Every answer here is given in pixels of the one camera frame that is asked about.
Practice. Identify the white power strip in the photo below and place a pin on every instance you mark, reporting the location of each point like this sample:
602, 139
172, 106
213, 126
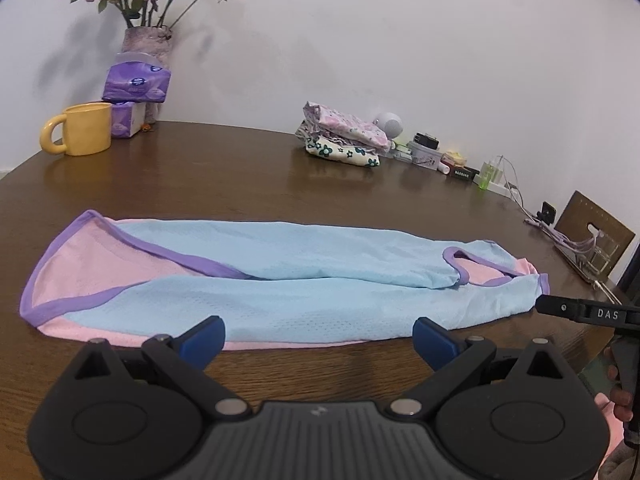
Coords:
500, 189

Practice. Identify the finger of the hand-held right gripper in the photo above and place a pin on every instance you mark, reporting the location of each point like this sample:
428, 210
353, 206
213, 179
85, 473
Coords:
557, 305

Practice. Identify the purple mottled vase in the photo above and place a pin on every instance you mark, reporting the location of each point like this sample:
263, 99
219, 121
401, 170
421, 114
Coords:
147, 40

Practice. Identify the small black box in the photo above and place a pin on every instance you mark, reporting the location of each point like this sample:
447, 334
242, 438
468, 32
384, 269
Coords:
426, 141

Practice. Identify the black phone holder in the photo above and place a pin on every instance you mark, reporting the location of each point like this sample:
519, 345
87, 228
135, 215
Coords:
546, 211

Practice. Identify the folded green floral cloth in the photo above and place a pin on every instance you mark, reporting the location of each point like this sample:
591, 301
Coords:
345, 154

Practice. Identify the person's grey clothing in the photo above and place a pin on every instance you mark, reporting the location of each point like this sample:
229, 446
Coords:
620, 460

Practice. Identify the green translucent bottle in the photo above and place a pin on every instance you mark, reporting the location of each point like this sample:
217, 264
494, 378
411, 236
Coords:
487, 175

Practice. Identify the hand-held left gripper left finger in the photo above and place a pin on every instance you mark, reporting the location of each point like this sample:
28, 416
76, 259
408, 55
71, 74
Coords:
205, 342

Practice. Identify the white round device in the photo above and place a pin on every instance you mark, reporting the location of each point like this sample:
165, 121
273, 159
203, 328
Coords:
389, 124

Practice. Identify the small white green box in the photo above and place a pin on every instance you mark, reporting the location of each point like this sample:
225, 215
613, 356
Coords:
401, 151

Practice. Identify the folded pink floral cloth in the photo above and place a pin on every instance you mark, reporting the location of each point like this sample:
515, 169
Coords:
350, 125

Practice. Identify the person's right hand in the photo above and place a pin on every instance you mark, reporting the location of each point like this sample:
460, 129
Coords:
617, 407

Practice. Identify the purple tissue pack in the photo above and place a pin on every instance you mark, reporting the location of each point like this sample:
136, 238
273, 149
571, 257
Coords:
125, 120
135, 82

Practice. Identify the dark flat box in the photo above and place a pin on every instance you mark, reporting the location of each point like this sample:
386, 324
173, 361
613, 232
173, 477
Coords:
461, 172

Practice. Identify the wooden chair back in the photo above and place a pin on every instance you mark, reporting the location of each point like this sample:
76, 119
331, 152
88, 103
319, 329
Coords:
585, 210

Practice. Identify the clear plastic container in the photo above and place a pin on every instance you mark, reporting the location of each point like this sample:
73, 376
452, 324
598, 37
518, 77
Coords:
425, 157

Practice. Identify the yellow mug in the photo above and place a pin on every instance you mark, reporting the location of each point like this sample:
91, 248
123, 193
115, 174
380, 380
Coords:
87, 130

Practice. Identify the pink and blue mesh vest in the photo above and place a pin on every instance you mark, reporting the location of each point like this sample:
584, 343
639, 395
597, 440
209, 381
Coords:
300, 300

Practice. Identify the yellow small item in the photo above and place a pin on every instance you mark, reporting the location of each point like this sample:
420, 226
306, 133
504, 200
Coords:
455, 157

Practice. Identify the small white tube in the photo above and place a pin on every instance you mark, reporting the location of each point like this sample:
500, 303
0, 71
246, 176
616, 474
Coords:
444, 168

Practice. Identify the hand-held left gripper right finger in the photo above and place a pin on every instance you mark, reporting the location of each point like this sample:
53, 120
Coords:
432, 342

